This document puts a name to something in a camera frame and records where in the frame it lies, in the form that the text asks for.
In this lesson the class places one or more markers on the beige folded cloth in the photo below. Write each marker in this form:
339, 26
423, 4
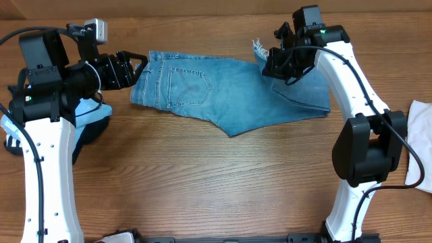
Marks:
419, 138

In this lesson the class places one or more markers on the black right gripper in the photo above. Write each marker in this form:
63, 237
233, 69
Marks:
279, 61

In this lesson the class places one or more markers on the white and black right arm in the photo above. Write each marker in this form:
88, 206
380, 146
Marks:
370, 143

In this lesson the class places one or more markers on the blue denim jeans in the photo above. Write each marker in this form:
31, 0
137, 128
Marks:
231, 93

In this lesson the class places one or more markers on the light blue printed t-shirt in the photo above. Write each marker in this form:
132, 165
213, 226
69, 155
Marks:
87, 111

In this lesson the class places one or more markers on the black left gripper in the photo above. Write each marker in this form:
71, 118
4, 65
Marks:
111, 63

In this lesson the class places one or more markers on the black folded garment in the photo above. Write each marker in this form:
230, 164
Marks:
85, 134

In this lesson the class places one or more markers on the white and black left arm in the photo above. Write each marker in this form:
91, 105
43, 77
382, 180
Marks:
63, 66

